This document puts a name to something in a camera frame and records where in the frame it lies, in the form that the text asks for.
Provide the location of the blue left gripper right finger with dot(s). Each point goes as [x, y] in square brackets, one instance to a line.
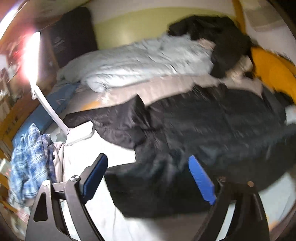
[202, 180]

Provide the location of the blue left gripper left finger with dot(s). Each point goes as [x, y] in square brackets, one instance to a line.
[91, 178]

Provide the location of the black puffer jacket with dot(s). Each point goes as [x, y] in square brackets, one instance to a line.
[232, 133]

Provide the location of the black clothes pile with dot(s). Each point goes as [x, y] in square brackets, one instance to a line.
[230, 43]

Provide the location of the blue plaid shirt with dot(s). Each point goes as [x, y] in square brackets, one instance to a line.
[31, 164]

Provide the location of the beige crumpled garment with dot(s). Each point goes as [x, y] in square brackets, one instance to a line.
[243, 66]

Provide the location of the orange pillow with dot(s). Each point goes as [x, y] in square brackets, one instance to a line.
[276, 72]

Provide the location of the light blue duvet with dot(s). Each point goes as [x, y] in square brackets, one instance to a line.
[137, 62]

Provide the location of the white lamp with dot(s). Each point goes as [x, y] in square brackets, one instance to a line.
[30, 71]

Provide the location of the dark headboard cushion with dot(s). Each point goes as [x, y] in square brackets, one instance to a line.
[72, 35]

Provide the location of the wooden bed frame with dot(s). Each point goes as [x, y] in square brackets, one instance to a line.
[239, 15]

